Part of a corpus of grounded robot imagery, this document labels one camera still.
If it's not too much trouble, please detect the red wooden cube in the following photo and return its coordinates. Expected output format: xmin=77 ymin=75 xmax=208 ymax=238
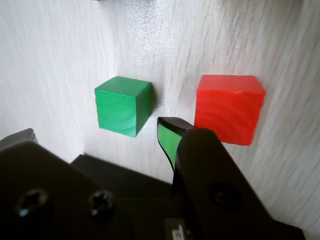
xmin=193 ymin=74 xmax=267 ymax=147

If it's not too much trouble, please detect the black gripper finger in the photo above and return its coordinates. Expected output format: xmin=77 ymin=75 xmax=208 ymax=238
xmin=0 ymin=127 xmax=39 ymax=149
xmin=156 ymin=116 xmax=196 ymax=193

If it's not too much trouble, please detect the green wooden cube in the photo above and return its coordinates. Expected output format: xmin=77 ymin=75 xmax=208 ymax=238
xmin=94 ymin=76 xmax=154 ymax=138

